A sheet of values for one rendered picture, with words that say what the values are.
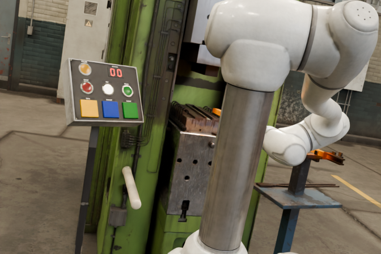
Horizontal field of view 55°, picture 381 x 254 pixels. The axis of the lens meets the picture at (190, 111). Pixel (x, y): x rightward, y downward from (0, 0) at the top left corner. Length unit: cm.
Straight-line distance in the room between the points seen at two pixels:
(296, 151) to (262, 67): 53
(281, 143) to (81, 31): 633
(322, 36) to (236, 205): 38
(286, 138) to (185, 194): 92
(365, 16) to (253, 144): 31
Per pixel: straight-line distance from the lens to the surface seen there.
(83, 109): 159
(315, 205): 203
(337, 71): 77
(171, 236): 209
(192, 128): 195
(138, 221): 223
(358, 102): 938
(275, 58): 71
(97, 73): 169
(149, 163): 211
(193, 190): 199
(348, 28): 71
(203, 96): 244
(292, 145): 118
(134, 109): 171
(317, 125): 124
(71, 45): 731
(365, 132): 963
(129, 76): 177
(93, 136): 179
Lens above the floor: 129
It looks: 8 degrees down
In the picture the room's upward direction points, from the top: 10 degrees clockwise
